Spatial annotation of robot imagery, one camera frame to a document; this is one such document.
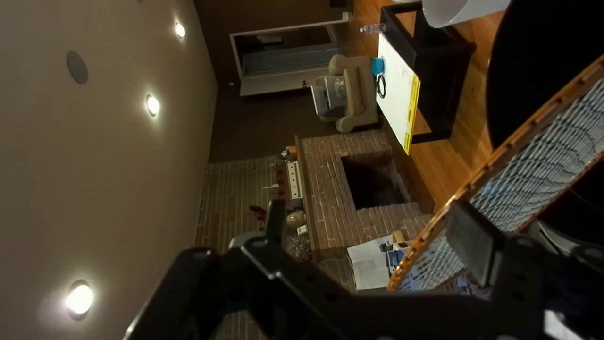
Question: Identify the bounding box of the brown paper bag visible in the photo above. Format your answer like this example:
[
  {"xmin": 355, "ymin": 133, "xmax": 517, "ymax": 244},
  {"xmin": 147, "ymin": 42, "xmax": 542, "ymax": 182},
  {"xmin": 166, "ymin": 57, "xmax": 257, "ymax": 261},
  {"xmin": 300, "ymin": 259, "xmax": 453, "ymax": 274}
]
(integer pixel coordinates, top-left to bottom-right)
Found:
[{"xmin": 375, "ymin": 34, "xmax": 421, "ymax": 151}]

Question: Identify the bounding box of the brick fireplace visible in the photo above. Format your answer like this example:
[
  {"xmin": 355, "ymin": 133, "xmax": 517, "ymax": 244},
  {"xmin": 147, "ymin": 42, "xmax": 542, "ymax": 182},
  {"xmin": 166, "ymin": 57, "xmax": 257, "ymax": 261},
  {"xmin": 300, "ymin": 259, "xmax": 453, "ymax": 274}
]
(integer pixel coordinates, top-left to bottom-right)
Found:
[{"xmin": 294, "ymin": 131, "xmax": 430, "ymax": 259}]

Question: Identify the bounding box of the beige armchair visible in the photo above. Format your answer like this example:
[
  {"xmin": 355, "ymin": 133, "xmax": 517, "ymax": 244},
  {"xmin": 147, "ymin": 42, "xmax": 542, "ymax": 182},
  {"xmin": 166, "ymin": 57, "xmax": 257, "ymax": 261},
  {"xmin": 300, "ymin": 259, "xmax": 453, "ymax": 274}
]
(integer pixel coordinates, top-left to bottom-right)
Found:
[{"xmin": 309, "ymin": 55, "xmax": 377, "ymax": 133}]

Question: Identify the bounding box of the black plastic bin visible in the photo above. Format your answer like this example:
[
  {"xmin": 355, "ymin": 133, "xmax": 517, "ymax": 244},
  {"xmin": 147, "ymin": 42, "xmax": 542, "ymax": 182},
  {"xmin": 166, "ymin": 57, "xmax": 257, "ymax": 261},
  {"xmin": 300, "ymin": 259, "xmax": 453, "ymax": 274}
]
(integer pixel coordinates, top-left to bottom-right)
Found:
[{"xmin": 485, "ymin": 0, "xmax": 604, "ymax": 148}]

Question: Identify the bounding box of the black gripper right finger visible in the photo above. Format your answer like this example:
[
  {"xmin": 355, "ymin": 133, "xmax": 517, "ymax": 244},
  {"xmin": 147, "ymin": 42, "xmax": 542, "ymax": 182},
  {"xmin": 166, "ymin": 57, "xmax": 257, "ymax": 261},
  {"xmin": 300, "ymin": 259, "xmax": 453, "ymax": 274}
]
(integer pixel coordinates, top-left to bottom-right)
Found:
[{"xmin": 445, "ymin": 202, "xmax": 604, "ymax": 340}]

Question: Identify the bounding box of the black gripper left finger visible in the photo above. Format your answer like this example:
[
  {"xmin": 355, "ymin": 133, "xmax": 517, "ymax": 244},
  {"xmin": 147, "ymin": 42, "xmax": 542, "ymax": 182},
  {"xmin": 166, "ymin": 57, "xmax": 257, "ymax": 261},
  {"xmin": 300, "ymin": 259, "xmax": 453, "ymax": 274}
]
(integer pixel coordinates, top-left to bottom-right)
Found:
[{"xmin": 124, "ymin": 199, "xmax": 379, "ymax": 340}]

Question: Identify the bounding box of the orange badminton racket red grip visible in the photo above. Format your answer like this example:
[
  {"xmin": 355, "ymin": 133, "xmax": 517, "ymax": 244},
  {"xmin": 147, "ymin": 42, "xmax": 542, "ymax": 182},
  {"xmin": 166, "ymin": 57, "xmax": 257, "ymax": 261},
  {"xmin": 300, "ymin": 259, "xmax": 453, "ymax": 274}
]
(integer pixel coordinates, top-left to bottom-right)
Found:
[{"xmin": 387, "ymin": 57, "xmax": 604, "ymax": 293}]

